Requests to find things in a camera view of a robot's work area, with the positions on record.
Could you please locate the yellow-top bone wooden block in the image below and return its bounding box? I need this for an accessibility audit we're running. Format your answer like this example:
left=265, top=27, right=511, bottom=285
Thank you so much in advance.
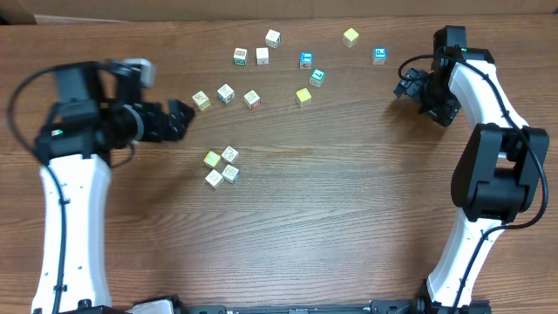
left=203, top=151, right=221, bottom=169

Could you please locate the white I wooden block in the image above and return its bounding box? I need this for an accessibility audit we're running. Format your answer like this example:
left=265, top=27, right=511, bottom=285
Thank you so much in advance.
left=221, top=146, right=240, bottom=165

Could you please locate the red-top C wooden block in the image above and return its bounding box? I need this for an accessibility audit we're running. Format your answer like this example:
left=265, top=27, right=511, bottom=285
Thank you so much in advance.
left=205, top=169, right=224, bottom=189

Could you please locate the blue B wooden block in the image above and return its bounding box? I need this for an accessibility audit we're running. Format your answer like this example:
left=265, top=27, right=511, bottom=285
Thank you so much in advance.
left=221, top=164, right=241, bottom=184

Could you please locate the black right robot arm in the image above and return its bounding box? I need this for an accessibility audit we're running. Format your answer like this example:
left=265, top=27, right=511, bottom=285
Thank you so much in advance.
left=425, top=26, right=549, bottom=313

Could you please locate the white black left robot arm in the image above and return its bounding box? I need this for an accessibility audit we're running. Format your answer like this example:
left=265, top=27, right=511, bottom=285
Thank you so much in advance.
left=31, top=58, right=195, bottom=313

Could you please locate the yellow S wooden block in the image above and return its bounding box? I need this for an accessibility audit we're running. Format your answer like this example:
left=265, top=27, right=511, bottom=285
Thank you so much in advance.
left=192, top=91, right=211, bottom=112

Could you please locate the blue-sided white wooden block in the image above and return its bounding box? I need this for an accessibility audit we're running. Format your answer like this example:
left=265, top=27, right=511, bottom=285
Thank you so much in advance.
left=217, top=84, right=235, bottom=104

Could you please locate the blue-top P wooden block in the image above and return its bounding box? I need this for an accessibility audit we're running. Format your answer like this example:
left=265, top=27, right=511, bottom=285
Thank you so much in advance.
left=371, top=47, right=387, bottom=65

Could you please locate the red P wooden block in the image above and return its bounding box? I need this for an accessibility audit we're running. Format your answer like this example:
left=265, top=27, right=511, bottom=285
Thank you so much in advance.
left=243, top=90, right=262, bottom=110

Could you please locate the green B wooden block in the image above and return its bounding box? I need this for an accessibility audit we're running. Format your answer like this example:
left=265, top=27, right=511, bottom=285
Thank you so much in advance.
left=233, top=48, right=248, bottom=66

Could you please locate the plain yellow-top wooden block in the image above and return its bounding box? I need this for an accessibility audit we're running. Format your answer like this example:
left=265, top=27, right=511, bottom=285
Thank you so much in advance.
left=343, top=28, right=359, bottom=48

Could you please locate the red-sided white wooden block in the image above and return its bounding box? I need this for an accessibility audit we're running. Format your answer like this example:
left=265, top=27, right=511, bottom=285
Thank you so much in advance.
left=255, top=47, right=269, bottom=65

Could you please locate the green-top L wooden block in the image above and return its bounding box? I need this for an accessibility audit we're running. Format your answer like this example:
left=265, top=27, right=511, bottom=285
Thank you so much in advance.
left=309, top=69, right=326, bottom=87

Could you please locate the teal J wooden block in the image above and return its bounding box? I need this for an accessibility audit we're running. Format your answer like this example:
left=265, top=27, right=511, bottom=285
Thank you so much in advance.
left=265, top=30, right=281, bottom=49

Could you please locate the yellow-top face wooden block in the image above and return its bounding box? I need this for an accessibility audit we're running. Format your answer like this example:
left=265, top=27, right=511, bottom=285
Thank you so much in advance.
left=296, top=88, right=312, bottom=107

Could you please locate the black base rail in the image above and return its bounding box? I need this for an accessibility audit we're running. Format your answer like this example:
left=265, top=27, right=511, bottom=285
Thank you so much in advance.
left=126, top=297, right=492, bottom=314

